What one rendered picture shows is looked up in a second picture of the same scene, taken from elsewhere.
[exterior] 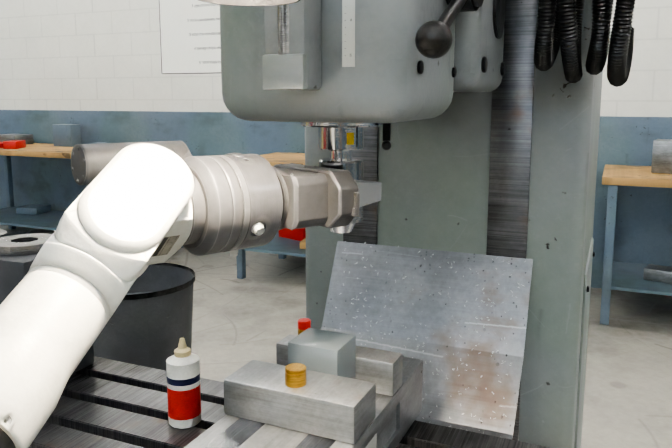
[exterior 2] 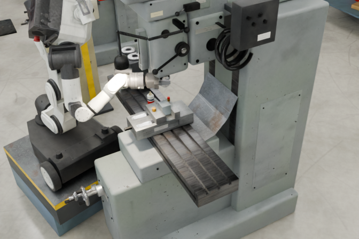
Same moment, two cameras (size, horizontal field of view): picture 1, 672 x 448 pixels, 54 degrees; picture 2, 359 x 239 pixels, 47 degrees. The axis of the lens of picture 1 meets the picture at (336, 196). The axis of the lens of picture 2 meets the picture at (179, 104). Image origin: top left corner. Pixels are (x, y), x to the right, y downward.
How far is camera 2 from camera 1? 1.78 m
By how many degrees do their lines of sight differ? 45
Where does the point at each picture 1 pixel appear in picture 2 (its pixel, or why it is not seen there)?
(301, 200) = (147, 84)
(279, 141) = not seen: outside the picture
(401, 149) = not seen: hidden behind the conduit
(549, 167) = (241, 77)
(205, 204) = (129, 83)
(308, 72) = (143, 68)
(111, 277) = (109, 94)
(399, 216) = (218, 72)
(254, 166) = (139, 77)
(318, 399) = (153, 115)
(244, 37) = not seen: hidden behind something
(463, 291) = (224, 98)
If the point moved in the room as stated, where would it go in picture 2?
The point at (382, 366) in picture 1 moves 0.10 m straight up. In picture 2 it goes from (173, 112) to (172, 97)
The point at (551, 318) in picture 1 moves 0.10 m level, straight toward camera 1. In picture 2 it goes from (240, 112) to (226, 119)
